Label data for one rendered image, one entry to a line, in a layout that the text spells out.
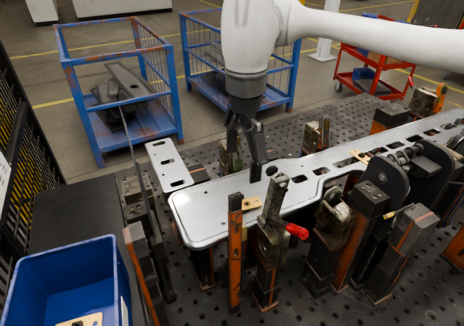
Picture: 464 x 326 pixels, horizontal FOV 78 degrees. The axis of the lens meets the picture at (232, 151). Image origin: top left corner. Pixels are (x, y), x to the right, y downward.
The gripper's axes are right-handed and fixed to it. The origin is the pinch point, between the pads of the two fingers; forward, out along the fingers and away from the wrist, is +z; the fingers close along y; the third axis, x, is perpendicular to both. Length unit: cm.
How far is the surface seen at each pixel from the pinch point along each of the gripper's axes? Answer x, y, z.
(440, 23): -522, 269, 65
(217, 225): 10.1, -6.0, 13.7
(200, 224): 14.2, -3.8, 13.7
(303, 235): 0.2, -26.5, -0.8
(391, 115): -76, 13, 10
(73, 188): 44, 22, 11
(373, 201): -22.1, -24.1, 1.7
